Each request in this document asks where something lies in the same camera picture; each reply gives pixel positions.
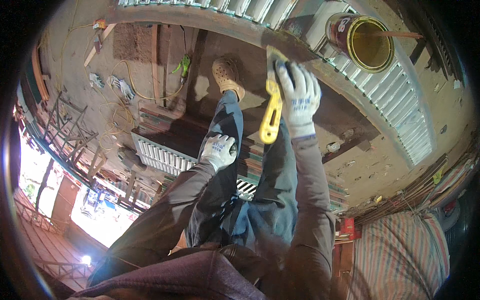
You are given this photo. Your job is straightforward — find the yellow hose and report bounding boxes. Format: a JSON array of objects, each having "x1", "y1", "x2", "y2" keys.
[{"x1": 55, "y1": 22, "x2": 185, "y2": 151}]

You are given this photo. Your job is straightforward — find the yellow handled paint brush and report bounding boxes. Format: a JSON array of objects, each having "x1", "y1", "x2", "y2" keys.
[{"x1": 258, "y1": 45, "x2": 291, "y2": 145}]

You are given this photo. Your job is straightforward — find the green spray gun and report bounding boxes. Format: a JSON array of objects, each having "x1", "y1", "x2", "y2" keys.
[{"x1": 171, "y1": 54, "x2": 191, "y2": 85}]

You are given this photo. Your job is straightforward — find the metal frame rack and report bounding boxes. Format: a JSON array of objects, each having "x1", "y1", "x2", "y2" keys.
[{"x1": 40, "y1": 91, "x2": 109, "y2": 182}]

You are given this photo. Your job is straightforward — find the striped woven sack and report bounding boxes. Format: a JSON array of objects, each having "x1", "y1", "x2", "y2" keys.
[{"x1": 346, "y1": 211, "x2": 451, "y2": 300}]

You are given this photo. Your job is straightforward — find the open paint can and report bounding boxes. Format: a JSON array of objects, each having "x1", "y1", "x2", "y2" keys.
[{"x1": 325, "y1": 13, "x2": 395, "y2": 74}]

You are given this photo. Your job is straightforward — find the red box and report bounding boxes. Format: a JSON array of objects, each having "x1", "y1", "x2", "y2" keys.
[{"x1": 339, "y1": 217, "x2": 358, "y2": 241}]

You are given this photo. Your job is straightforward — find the person's right hand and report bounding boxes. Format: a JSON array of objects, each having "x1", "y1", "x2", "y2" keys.
[{"x1": 275, "y1": 61, "x2": 322, "y2": 139}]

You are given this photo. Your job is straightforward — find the wooden stirring stick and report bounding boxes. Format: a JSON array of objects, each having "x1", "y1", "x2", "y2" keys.
[{"x1": 354, "y1": 31, "x2": 424, "y2": 40}]

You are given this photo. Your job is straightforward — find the person's left hand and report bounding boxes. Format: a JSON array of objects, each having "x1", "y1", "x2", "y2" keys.
[{"x1": 200, "y1": 134, "x2": 238, "y2": 172}]

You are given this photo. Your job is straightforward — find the person's body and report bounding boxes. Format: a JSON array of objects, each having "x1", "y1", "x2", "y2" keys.
[{"x1": 67, "y1": 210, "x2": 338, "y2": 300}]

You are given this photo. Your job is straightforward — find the pale wooden plank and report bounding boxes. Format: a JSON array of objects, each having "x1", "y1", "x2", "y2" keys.
[{"x1": 83, "y1": 23, "x2": 117, "y2": 68}]

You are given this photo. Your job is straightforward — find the person's legs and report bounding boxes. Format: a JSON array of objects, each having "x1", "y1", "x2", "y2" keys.
[{"x1": 183, "y1": 57, "x2": 301, "y2": 250}]

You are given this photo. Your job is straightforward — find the heap of wooden slats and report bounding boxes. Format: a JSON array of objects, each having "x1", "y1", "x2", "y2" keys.
[{"x1": 352, "y1": 150, "x2": 480, "y2": 226}]

